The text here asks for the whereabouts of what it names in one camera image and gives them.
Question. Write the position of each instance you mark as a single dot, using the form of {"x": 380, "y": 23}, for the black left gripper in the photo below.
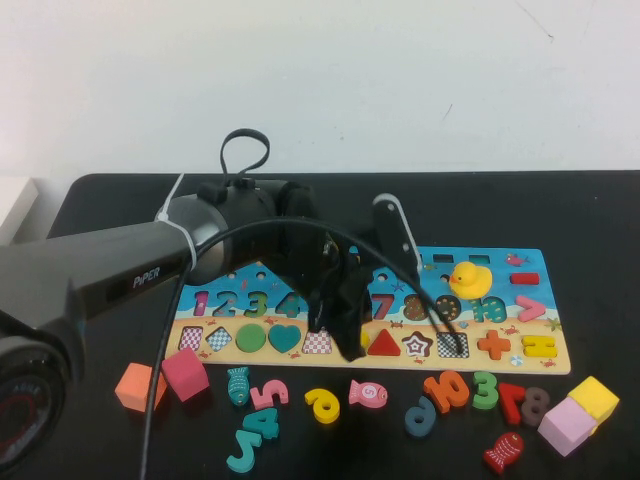
{"x": 315, "y": 255}

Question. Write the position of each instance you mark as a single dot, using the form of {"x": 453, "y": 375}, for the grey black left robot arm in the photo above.
{"x": 100, "y": 270}

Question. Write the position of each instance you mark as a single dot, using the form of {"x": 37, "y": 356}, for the teal heart piece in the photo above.
{"x": 285, "y": 337}

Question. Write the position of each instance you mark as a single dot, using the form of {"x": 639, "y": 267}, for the red triangle piece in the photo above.
{"x": 385, "y": 346}

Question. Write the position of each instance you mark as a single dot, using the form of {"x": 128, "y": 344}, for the yellow number six piece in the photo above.
{"x": 313, "y": 397}

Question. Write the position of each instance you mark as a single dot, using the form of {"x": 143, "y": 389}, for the green circle piece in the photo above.
{"x": 251, "y": 338}

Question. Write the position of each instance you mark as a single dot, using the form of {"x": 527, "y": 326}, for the pink number five piece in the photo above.
{"x": 262, "y": 398}

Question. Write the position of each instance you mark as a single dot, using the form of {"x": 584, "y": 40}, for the orange number ten piece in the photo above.
{"x": 435, "y": 388}

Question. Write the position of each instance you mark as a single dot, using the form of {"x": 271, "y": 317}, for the teal number four piece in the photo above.
{"x": 265, "y": 425}

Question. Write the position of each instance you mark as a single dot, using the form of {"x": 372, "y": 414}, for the blue number nine piece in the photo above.
{"x": 418, "y": 430}

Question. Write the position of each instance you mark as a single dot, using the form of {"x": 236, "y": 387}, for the teal hook-shaped number piece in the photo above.
{"x": 248, "y": 446}

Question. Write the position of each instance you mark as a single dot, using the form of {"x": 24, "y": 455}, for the orange plus sign piece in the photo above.
{"x": 494, "y": 345}

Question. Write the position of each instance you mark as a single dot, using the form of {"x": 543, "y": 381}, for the blue number puzzle board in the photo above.
{"x": 500, "y": 285}

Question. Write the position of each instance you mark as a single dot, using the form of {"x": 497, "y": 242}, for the green number three piece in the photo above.
{"x": 490, "y": 396}

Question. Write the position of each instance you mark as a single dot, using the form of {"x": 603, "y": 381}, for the red minus sign piece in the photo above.
{"x": 524, "y": 278}

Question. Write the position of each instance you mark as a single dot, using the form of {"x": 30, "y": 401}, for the red number seven piece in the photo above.
{"x": 512, "y": 406}

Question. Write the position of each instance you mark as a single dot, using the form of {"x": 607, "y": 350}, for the pink greater-than sign piece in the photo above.
{"x": 537, "y": 309}

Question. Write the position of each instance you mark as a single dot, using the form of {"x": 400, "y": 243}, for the yellow equals sign piece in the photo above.
{"x": 539, "y": 352}

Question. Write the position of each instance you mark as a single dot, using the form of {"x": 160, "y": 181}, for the brown number eight piece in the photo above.
{"x": 535, "y": 407}

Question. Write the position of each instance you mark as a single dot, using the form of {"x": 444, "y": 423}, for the pink wooden fish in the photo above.
{"x": 367, "y": 392}

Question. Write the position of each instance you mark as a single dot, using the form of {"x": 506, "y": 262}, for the teal wooden fish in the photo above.
{"x": 238, "y": 386}

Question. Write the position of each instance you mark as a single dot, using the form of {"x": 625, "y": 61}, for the yellow rubber duck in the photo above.
{"x": 470, "y": 282}

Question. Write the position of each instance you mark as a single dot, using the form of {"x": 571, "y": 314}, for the dark pink wooden cube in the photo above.
{"x": 185, "y": 375}

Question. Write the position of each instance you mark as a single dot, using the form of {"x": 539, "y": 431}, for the white zip tie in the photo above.
{"x": 186, "y": 240}

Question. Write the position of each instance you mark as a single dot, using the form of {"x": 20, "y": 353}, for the red wooden fish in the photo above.
{"x": 504, "y": 451}

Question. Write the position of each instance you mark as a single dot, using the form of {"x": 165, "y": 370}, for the orange wooden cube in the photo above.
{"x": 132, "y": 390}

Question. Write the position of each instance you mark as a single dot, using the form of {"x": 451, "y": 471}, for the light pink wooden cube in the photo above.
{"x": 566, "y": 427}

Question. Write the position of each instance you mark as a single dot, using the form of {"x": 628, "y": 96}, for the yellow wooden cube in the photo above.
{"x": 595, "y": 396}

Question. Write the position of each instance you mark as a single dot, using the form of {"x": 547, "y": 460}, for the white furniture edge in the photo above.
{"x": 12, "y": 205}

